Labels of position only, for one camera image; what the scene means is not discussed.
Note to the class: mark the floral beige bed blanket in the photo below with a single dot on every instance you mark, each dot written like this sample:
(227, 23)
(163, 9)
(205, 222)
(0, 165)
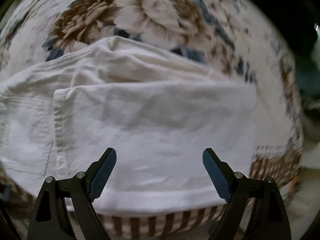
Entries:
(231, 36)

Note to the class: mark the dark green plush blanket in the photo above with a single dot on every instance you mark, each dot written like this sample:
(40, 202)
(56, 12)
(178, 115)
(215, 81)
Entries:
(307, 79)

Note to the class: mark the white pants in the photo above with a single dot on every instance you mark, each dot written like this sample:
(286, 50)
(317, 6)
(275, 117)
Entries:
(158, 110)

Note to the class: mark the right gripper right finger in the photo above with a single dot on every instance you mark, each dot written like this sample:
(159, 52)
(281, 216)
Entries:
(268, 219)

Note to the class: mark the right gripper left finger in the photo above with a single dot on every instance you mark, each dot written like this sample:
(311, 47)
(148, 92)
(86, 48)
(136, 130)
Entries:
(50, 219)

